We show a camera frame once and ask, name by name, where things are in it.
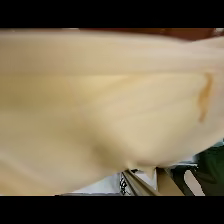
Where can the peach shirt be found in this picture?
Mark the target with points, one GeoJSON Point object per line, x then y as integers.
{"type": "Point", "coordinates": [100, 106]}

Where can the dark green garment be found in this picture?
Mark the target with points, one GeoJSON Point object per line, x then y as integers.
{"type": "Point", "coordinates": [213, 170]}

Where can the silver frame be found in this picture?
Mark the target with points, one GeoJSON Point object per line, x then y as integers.
{"type": "Point", "coordinates": [140, 185]}

